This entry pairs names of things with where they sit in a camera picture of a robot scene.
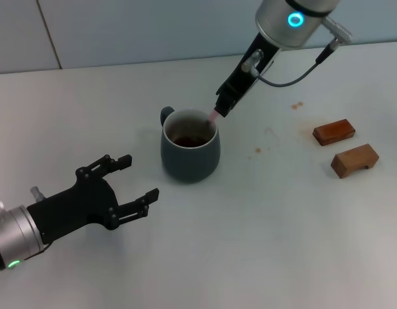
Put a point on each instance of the light brown notched wooden block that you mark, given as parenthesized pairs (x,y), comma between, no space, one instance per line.
(349,161)

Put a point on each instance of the dark reddish wooden block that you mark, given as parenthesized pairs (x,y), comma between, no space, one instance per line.
(333,132)

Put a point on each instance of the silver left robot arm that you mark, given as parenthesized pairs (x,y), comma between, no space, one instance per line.
(14,235)

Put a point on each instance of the grey ceramic cup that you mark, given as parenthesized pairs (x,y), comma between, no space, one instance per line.
(188,164)

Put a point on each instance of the dark coffee liquid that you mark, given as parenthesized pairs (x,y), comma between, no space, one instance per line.
(185,141)

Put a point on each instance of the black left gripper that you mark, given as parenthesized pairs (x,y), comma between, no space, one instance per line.
(79,206)

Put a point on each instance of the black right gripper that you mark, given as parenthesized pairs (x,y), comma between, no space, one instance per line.
(246,77)

